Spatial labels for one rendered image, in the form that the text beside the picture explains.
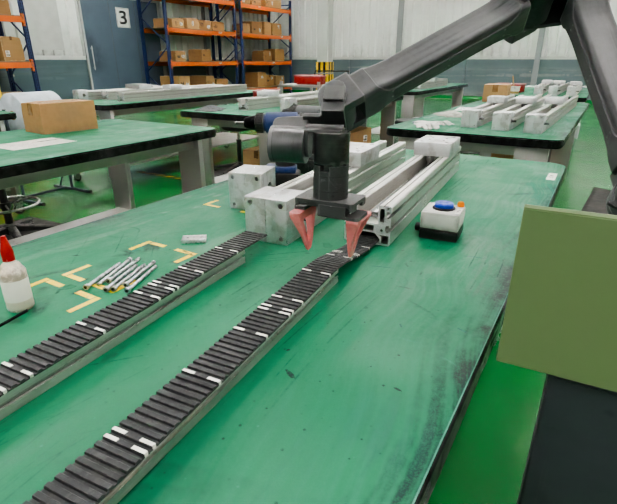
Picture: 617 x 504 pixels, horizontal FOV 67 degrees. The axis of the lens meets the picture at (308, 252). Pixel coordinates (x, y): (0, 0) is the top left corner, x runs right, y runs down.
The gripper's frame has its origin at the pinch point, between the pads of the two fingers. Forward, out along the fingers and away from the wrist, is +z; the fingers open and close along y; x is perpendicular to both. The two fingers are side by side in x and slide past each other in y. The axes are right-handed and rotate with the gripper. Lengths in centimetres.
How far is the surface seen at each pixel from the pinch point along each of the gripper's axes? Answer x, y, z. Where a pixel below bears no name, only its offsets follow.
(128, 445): 46.5, -0.5, 2.3
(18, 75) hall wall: -628, 996, 3
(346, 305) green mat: 7.8, -6.4, 5.7
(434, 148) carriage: -76, -1, -5
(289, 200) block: -11.8, 13.9, -3.6
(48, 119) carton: -98, 199, -1
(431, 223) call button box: -27.3, -11.7, 2.1
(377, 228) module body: -19.4, -2.4, 2.2
